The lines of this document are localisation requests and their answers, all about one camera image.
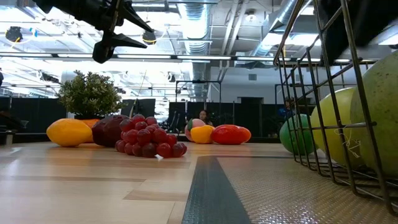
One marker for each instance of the white thread on basket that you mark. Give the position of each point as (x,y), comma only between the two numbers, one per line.
(349,140)

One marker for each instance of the pink peach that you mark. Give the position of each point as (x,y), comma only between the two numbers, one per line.
(193,124)

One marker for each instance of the dark green lime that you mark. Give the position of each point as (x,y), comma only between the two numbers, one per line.
(292,137)

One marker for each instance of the red grape bunch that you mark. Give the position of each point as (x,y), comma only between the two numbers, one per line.
(149,137)

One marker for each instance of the yellow green apple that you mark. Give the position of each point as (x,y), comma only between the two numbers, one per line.
(342,109)

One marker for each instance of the grey textured mat dark border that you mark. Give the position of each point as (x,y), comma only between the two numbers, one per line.
(280,199)

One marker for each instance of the yellow orange mango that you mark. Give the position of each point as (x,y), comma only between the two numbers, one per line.
(202,134)
(68,132)

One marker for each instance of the potted green plant black pot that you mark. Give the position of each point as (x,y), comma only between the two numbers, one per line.
(90,93)

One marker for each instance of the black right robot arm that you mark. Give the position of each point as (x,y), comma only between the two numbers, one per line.
(367,18)

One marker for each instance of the person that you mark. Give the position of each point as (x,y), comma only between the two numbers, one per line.
(204,116)
(288,107)

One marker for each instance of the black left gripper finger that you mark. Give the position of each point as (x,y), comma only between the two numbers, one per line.
(109,46)
(132,17)

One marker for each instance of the black ceiling spotlight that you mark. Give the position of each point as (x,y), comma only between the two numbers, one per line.
(14,33)
(150,39)

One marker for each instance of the dark maroon apple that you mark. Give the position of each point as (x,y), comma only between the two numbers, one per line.
(105,130)

